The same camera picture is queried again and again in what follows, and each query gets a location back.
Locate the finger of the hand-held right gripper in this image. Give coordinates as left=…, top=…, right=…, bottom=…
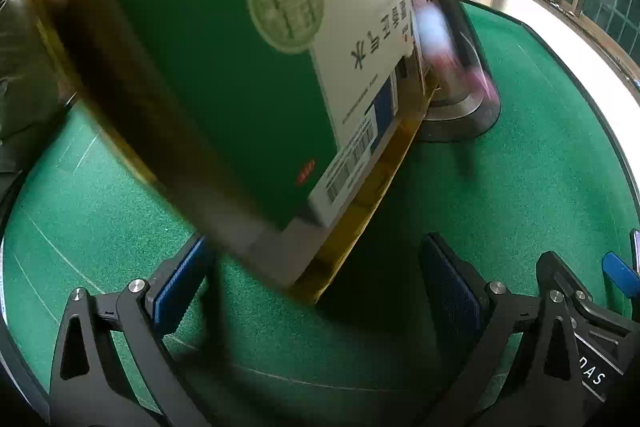
left=601, top=252, right=640, bottom=299
left=537, top=251, right=633, bottom=339

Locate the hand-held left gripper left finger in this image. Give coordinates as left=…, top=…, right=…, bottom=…
left=47, top=232, right=221, bottom=427

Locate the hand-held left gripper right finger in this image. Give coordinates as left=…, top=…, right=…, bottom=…
left=420, top=232, right=583, bottom=427

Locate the gold-edged white tray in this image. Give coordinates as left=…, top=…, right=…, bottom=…
left=15, top=0, right=441, bottom=305

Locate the round mahjong table centre panel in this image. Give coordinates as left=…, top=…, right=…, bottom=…
left=415, top=72, right=502, bottom=142

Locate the dark grey cloth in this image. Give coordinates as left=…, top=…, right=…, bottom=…
left=0, top=0, right=76, bottom=172

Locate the black stick with pink ends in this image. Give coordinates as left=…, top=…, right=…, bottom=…
left=407, top=0, right=501, bottom=108

